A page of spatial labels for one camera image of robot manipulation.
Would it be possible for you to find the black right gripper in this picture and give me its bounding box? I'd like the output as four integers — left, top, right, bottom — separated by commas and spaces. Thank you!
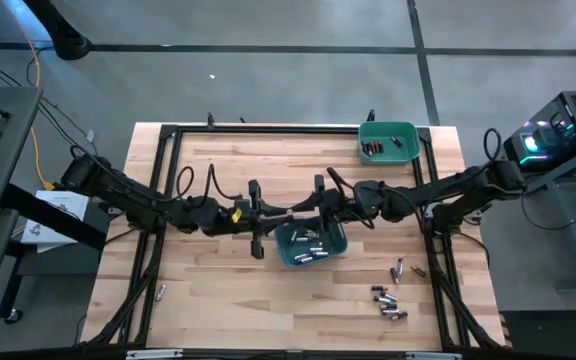
290, 174, 359, 248

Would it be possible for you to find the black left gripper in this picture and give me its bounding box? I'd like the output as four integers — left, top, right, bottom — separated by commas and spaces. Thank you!
215, 178, 295, 260

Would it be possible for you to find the dark teal plastic bin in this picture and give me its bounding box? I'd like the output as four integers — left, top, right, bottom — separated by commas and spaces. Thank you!
273, 217, 349, 270

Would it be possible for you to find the green plastic bin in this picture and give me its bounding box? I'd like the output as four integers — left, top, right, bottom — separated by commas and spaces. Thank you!
357, 121, 422, 166

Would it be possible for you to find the white paper sheet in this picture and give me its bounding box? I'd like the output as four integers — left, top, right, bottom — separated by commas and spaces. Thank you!
20, 189, 91, 246

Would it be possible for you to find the black support beam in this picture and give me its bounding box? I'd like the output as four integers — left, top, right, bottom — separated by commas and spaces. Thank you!
0, 183, 108, 251

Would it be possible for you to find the black stand foot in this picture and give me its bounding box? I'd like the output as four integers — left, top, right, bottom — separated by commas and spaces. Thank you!
21, 0, 94, 62

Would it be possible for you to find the black hazard-striped mat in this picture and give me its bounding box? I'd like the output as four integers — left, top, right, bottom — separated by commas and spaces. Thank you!
497, 309, 576, 360

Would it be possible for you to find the black table leg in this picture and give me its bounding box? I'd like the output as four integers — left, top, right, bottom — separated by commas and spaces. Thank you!
0, 242, 25, 321

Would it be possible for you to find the grey side table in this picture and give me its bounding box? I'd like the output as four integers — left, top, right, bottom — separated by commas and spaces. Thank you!
0, 85, 44, 215

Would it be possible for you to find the black aluminium table frame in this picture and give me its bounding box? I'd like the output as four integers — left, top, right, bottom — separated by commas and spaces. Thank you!
80, 122, 507, 360

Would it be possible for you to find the silver metal bracket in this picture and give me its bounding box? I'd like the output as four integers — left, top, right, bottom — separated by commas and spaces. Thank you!
125, 349, 184, 360
405, 351, 463, 360

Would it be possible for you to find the black floor cable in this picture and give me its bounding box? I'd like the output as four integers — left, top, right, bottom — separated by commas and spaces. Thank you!
0, 49, 99, 161

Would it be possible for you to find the yellow cable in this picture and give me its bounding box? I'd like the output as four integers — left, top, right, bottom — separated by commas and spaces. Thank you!
0, 0, 57, 193

